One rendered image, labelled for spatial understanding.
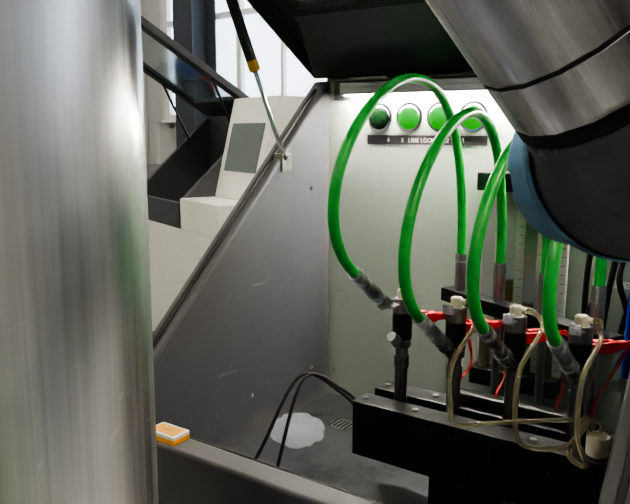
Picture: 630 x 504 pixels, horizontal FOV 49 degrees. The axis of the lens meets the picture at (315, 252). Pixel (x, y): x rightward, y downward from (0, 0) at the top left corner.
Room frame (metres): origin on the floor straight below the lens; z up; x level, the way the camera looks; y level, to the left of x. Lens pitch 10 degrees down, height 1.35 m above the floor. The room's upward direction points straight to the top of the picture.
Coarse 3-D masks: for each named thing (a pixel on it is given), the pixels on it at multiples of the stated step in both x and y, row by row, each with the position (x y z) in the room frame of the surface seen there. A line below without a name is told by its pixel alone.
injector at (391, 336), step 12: (396, 300) 0.93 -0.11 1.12; (396, 312) 0.93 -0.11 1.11; (396, 324) 0.93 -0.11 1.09; (408, 324) 0.93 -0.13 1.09; (396, 336) 0.91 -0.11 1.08; (408, 336) 0.93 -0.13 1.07; (396, 348) 0.93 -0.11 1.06; (396, 360) 0.94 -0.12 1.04; (408, 360) 0.94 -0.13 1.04; (396, 372) 0.94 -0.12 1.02; (396, 384) 0.94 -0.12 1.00; (396, 396) 0.93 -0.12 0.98
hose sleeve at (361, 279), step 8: (360, 272) 0.83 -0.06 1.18; (352, 280) 0.84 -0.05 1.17; (360, 280) 0.84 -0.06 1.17; (368, 280) 0.85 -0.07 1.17; (360, 288) 0.85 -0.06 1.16; (368, 288) 0.85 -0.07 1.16; (376, 288) 0.87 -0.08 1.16; (368, 296) 0.87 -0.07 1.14; (376, 296) 0.87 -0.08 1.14; (384, 296) 0.88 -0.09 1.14
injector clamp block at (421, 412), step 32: (384, 384) 0.99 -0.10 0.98; (384, 416) 0.90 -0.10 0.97; (416, 416) 0.87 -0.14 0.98; (480, 416) 0.89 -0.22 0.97; (352, 448) 0.93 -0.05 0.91; (384, 448) 0.90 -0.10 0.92; (416, 448) 0.87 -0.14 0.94; (448, 448) 0.84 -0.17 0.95; (480, 448) 0.82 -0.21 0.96; (512, 448) 0.80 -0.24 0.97; (448, 480) 0.84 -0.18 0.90; (480, 480) 0.82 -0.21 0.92; (512, 480) 0.80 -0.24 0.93; (544, 480) 0.77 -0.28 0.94; (576, 480) 0.75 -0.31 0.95
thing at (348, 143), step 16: (400, 80) 0.91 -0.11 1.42; (416, 80) 0.95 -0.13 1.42; (432, 80) 0.99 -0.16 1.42; (384, 96) 0.88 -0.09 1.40; (368, 112) 0.85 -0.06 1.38; (448, 112) 1.04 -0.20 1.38; (352, 128) 0.83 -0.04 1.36; (352, 144) 0.82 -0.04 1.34; (336, 160) 0.81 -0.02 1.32; (336, 176) 0.80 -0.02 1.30; (464, 176) 1.09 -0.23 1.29; (336, 192) 0.79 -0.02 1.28; (464, 192) 1.09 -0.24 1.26; (336, 208) 0.79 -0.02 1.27; (464, 208) 1.10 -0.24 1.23; (336, 224) 0.79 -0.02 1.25; (464, 224) 1.10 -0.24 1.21; (336, 240) 0.80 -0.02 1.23; (464, 240) 1.10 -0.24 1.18; (336, 256) 0.81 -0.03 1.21; (464, 256) 1.10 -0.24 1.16; (352, 272) 0.82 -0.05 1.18
